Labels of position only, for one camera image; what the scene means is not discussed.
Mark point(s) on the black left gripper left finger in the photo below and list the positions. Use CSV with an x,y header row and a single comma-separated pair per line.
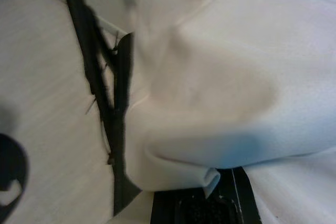
x,y
84,37

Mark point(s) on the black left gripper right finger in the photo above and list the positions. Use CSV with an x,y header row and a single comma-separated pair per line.
x,y
126,77

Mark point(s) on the white pillow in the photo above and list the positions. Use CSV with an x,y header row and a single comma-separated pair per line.
x,y
223,77

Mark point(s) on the black mesh chair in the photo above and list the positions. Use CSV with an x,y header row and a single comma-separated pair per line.
x,y
168,208

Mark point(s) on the black floor fan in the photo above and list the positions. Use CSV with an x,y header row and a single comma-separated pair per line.
x,y
10,155

